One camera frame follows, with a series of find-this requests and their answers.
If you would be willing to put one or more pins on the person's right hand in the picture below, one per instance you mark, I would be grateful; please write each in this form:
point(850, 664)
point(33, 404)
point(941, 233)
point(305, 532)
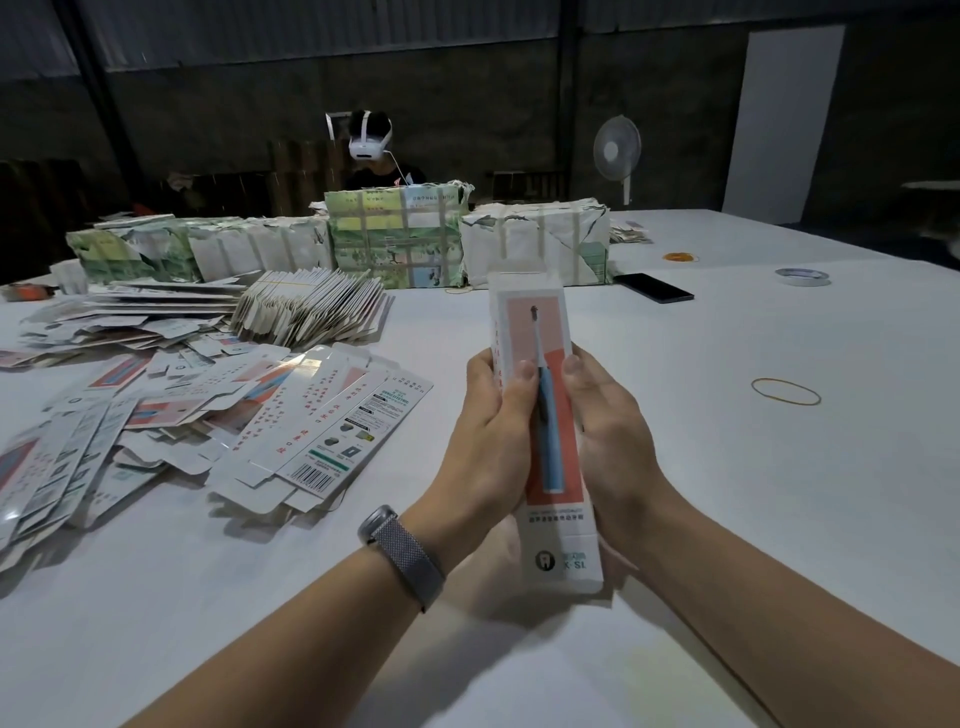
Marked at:
point(615, 450)

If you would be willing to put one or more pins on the person's left hand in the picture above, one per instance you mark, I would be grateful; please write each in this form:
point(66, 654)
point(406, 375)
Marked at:
point(480, 458)

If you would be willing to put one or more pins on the toothbrush carton box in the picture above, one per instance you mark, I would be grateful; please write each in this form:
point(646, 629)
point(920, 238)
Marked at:
point(555, 540)

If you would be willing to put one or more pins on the fanned stack of white cartons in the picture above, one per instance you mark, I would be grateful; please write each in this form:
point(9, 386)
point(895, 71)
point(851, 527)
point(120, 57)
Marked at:
point(308, 308)

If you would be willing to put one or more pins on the pile of cartons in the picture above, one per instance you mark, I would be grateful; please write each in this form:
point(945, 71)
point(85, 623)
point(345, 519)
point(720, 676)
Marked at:
point(165, 420)

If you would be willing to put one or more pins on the person's left forearm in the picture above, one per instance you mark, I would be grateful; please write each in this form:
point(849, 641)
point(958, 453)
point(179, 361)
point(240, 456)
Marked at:
point(270, 653)

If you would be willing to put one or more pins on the person's right forearm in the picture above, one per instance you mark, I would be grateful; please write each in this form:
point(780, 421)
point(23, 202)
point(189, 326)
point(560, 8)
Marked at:
point(795, 623)

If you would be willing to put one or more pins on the grey band wristwatch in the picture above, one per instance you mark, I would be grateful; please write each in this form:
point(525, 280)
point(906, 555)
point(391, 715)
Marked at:
point(402, 555)

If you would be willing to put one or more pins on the thin tan rubber band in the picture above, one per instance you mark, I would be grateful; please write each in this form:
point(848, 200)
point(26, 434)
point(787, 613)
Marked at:
point(755, 392)

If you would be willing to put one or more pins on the black smartphone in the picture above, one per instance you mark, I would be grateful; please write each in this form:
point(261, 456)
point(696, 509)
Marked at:
point(654, 288)

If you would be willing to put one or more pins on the small orange tape roll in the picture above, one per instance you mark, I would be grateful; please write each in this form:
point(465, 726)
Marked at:
point(678, 257)

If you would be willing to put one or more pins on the small white paper stack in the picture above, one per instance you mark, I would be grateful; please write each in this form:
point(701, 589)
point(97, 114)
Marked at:
point(630, 233)

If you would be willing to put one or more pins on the green printed wrapped bundle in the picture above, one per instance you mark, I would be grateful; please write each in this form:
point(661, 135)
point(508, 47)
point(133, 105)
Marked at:
point(398, 237)

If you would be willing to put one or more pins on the white tape roll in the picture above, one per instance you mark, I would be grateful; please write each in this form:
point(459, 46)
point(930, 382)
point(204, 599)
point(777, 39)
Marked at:
point(782, 276)

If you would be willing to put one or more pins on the dark wooden chair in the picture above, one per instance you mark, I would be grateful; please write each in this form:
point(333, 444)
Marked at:
point(528, 185)

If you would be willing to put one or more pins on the white standing fan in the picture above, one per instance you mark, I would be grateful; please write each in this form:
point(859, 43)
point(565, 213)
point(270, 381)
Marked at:
point(617, 146)

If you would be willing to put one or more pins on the stack of brown cartons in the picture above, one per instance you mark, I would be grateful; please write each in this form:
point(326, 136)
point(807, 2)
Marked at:
point(308, 177)

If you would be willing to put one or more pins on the row of white wrapped bundles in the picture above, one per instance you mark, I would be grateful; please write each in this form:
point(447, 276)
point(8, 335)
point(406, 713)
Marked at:
point(195, 248)

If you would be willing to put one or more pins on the white board panel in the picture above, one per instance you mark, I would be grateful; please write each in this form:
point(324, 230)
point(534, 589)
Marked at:
point(783, 123)

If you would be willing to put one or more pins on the cluttered side table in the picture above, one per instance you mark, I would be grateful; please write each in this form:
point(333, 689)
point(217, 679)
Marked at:
point(933, 218)

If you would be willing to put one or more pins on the white head-mounted camera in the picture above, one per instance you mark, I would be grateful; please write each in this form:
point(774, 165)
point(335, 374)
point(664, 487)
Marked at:
point(369, 143)

